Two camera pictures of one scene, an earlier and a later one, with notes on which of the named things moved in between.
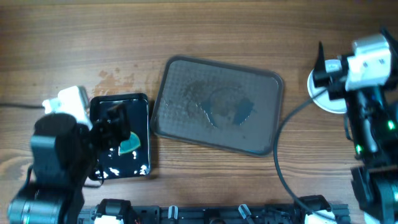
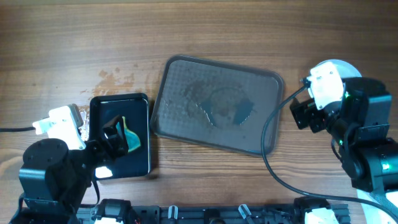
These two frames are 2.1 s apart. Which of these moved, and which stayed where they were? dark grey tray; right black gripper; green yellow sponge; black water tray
Moved: right black gripper
Stayed: dark grey tray; black water tray; green yellow sponge
